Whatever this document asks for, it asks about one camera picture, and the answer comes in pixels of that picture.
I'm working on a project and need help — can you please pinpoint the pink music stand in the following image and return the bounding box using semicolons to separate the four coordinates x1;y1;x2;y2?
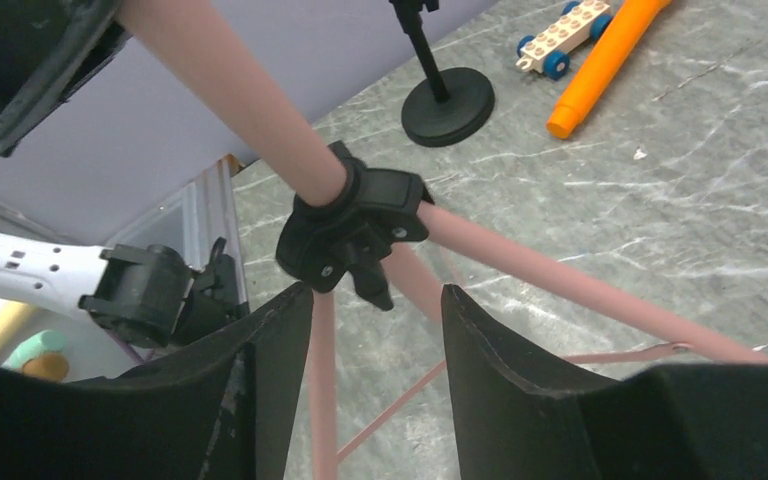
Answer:
117;1;767;479

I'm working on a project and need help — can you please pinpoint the black microphone stand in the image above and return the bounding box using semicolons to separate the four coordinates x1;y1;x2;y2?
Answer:
390;0;496;148

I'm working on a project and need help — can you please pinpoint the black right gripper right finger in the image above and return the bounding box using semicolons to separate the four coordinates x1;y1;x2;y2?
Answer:
441;285;768;480

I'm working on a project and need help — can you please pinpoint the white blue toy car chassis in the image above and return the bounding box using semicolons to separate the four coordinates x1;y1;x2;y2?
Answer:
516;0;614;80

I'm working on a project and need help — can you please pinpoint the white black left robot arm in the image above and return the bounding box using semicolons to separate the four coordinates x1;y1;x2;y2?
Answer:
0;1;248;348

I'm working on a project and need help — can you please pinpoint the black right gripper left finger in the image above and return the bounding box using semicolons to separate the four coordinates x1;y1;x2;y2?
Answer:
0;283;313;479

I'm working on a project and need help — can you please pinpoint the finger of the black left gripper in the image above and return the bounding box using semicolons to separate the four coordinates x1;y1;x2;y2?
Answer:
0;0;130;157

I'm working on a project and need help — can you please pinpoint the orange toy microphone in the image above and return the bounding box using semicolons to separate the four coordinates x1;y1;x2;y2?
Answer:
546;0;671;139

